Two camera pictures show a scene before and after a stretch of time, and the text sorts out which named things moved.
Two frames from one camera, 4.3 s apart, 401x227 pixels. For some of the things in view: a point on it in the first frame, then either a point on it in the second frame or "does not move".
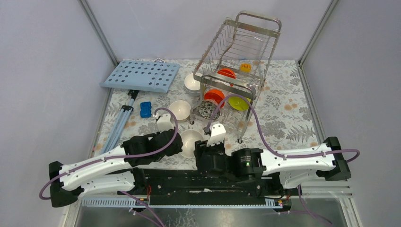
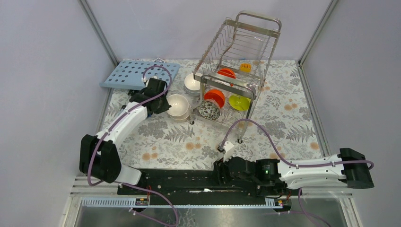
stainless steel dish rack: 227,81 does not move
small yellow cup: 245,67 does not move
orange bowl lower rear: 227,72 does not move
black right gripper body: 201,148 to 222,167
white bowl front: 193,92 does not move
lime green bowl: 239,103 does not move
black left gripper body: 176,150 to 163,105
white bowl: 191,84 does not move
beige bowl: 189,137 to 179,105
